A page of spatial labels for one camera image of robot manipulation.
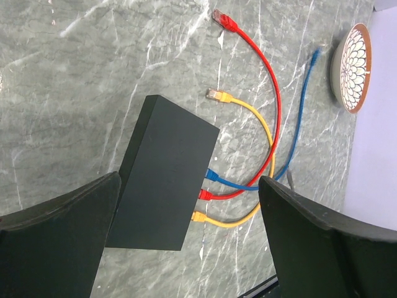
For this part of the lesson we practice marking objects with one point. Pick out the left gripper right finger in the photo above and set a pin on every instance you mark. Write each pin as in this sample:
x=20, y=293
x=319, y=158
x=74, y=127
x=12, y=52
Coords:
x=319, y=252

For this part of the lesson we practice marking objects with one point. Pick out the black network switch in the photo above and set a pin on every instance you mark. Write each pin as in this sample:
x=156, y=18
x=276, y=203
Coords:
x=162, y=173

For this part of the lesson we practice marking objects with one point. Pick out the floral patterned ceramic plate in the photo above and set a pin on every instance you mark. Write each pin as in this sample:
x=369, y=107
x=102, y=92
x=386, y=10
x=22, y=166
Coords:
x=351, y=67

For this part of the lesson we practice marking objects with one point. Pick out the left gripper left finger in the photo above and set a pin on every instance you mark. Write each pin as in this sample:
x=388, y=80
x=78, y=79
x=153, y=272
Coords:
x=53, y=249

